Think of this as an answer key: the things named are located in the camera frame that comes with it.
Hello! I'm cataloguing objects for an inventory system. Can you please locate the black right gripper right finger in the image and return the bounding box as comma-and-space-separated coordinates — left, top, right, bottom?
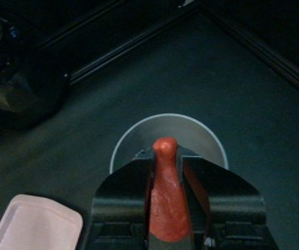
176, 145, 280, 250

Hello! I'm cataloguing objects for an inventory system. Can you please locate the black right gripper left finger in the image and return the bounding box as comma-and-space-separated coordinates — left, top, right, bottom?
83, 146, 155, 250

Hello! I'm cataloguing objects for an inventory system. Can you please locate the red toy drumstick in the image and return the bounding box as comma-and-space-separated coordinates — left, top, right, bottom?
148, 136, 193, 243

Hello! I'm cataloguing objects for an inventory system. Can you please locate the grey bowl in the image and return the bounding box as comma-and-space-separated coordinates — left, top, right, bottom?
108, 112, 229, 175

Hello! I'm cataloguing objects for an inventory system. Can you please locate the pink plastic tray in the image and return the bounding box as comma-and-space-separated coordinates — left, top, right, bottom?
0, 193, 85, 250

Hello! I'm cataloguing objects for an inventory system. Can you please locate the black aluminium frame rail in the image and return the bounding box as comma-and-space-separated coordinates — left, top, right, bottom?
0, 0, 201, 141
199, 3, 299, 102

